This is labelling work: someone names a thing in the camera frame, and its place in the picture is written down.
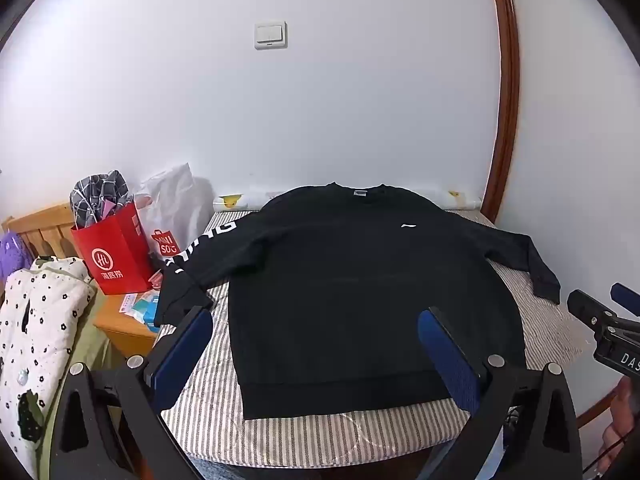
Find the blue tissue packet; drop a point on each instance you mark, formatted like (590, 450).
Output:
(148, 314)

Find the wooden headboard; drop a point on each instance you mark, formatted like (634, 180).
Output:
(45, 225)

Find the pink cloth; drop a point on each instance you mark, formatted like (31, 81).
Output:
(108, 208)

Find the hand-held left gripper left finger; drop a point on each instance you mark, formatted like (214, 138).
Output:
(186, 347)

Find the black sweatshirt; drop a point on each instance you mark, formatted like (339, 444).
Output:
(350, 285)

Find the grey plaid cloth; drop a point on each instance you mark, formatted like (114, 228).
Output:
(95, 190)

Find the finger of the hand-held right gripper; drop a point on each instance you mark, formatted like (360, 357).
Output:
(627, 297)
(590, 305)

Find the red paper bag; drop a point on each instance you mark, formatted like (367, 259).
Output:
(112, 255)

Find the purple fluffy item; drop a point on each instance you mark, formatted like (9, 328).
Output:
(12, 257)

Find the brown wooden door frame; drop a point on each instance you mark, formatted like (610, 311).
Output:
(505, 110)

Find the white card with red print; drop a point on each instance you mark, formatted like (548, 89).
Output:
(127, 304)

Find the person's right hand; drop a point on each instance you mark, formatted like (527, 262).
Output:
(622, 425)

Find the wooden nightstand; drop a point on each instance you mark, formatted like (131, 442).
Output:
(120, 332)

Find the striped bed mattress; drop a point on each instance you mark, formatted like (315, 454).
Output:
(210, 395)

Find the green cloth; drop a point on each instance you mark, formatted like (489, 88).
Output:
(90, 325)

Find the white light switch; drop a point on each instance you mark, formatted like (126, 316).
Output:
(271, 35)

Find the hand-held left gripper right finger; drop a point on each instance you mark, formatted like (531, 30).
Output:
(445, 360)

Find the white plastic shopping bag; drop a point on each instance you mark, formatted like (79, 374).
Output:
(170, 200)

